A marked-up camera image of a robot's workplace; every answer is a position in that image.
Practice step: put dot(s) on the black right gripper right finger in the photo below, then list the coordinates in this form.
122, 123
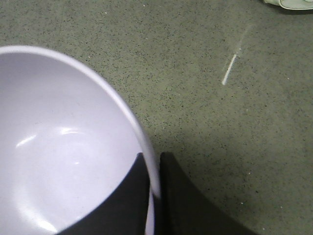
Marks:
185, 210

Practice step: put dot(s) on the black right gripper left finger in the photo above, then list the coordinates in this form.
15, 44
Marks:
124, 212

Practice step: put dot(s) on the purple plastic bowl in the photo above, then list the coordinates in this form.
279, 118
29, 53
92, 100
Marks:
67, 141

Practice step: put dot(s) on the white rice cooker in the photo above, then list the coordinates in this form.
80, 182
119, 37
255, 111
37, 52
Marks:
292, 4

